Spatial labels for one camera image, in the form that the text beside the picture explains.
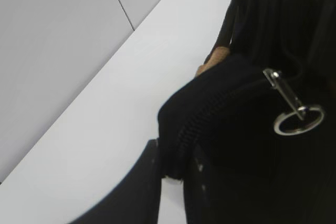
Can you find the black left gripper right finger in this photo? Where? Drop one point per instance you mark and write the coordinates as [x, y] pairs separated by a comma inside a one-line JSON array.
[[302, 191]]

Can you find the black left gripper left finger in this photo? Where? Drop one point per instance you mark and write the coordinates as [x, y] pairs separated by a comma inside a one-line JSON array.
[[136, 199]]

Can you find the black bag with tan handles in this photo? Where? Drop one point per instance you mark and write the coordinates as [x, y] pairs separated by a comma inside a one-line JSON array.
[[228, 109]]

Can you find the silver zipper pull with ring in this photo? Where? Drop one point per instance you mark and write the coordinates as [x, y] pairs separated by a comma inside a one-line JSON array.
[[302, 118]]

